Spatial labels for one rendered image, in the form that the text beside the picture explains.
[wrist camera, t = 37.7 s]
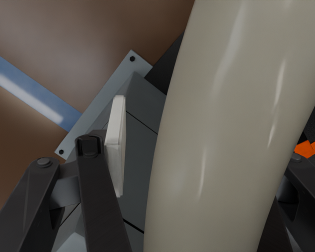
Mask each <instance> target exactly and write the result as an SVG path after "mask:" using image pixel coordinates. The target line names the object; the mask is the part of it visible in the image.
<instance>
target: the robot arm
mask: <svg viewBox="0 0 315 252"><path fill-rule="evenodd" d="M126 136H127V133H126V97H124V96H123V95H116V96H115V97H114V98H113V103H112V108H111V113H110V118H109V123H108V127H107V129H93V130H91V131H90V132H89V133H88V134H84V135H81V136H78V137H77V138H76V139H75V141H74V144H75V154H76V160H74V161H72V162H68V163H63V164H60V162H59V160H58V159H57V158H54V157H41V158H38V159H36V160H34V161H32V162H31V163H30V164H29V165H28V167H27V169H26V170H25V172H24V173H23V175H22V177H21V178H20V180H19V181H18V183H17V185H16V186H15V188H14V189H13V191H12V192H11V194H10V196H9V197H8V199H7V200H6V202H5V204H4V205H3V207H2V208H1V210H0V252H51V251H52V248H53V245H54V242H55V239H56V236H57V233H58V230H59V227H60V224H61V221H62V218H63V215H64V212H65V207H66V206H70V205H74V204H78V203H81V212H82V220H83V229H84V238H85V246H86V252H133V251H132V248H131V244H130V241H129V238H128V234H127V231H126V227H125V224H124V220H123V217H122V213H121V210H120V206H119V203H118V199H117V198H120V197H121V196H122V195H123V183H124V167H125V151H126ZM286 227H287V229H288V230H289V232H290V234H291V235H292V237H293V238H294V240H295V241H296V243H297V244H298V246H299V247H300V249H301V250H302V252H315V166H314V165H313V164H312V163H311V162H310V161H309V160H308V159H307V158H306V157H304V156H302V155H300V154H298V153H294V152H293V154H292V156H291V158H290V161H289V163H288V165H287V167H286V170H285V172H284V175H283V177H282V180H281V182H280V185H279V187H278V190H277V192H276V195H275V198H274V200H273V203H272V206H271V208H270V211H269V214H268V217H267V219H266V222H265V226H264V229H263V232H262V235H261V238H260V241H259V245H258V248H257V252H293V248H292V245H291V242H290V239H289V236H288V232H287V229H286Z"/></svg>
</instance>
